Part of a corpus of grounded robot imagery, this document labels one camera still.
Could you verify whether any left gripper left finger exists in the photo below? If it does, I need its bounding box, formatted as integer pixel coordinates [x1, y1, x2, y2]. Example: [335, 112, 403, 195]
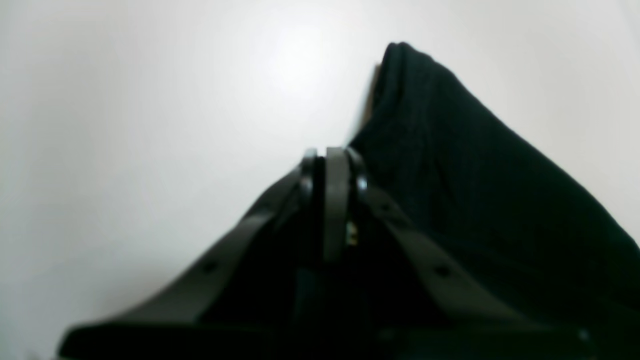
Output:
[58, 149, 318, 360]

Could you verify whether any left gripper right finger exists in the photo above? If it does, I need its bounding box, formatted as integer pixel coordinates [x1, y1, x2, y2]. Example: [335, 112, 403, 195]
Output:
[325, 146, 595, 360]

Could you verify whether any black T-shirt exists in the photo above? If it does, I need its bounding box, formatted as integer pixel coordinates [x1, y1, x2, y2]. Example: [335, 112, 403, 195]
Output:
[350, 42, 640, 353]

